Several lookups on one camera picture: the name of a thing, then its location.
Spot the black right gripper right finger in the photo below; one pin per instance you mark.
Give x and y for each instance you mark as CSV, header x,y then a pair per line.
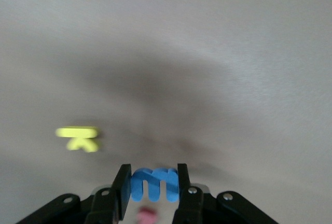
x,y
189,206

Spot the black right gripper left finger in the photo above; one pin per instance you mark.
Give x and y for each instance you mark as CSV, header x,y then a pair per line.
x,y
124,190

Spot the blue foam letter E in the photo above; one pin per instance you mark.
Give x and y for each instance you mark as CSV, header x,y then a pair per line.
x,y
155,174

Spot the red foam letter I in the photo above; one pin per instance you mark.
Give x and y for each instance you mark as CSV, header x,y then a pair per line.
x,y
146,216

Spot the yellow foam letter K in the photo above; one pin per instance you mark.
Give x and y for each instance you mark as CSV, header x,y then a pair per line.
x,y
77,132

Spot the brown table cover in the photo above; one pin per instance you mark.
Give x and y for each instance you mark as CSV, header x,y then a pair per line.
x,y
166,27

